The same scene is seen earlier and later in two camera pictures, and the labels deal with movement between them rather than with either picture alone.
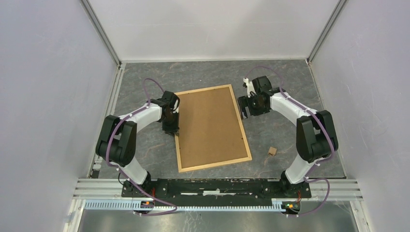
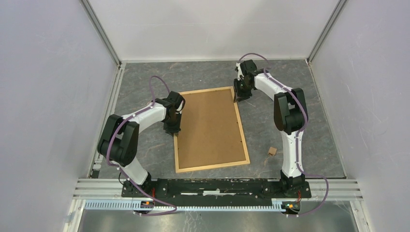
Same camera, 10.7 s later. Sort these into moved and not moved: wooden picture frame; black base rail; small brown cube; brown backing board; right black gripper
Moved: right black gripper; wooden picture frame
Not moved: brown backing board; black base rail; small brown cube
